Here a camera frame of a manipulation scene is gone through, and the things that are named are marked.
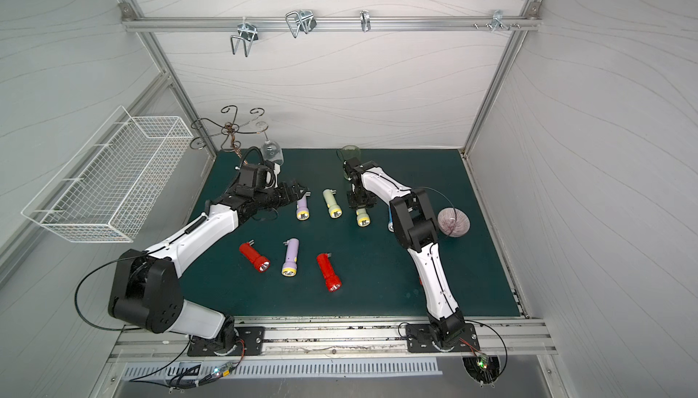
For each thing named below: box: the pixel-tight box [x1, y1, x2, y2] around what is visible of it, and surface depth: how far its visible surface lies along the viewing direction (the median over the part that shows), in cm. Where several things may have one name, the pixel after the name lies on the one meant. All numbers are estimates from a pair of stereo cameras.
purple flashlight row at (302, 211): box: [296, 191, 311, 221], surface depth 100 cm
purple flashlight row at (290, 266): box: [281, 237, 300, 278], surface depth 88 cm
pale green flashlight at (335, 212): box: [322, 189, 343, 219], surface depth 103 cm
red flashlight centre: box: [316, 252, 342, 293], surface depth 86 cm
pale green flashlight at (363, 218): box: [355, 208, 371, 228], surface depth 98 cm
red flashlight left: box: [238, 238, 271, 273], surface depth 88 cm
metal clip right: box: [485, 9, 513, 33], surface depth 78 cm
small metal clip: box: [359, 9, 372, 33], surface depth 80 cm
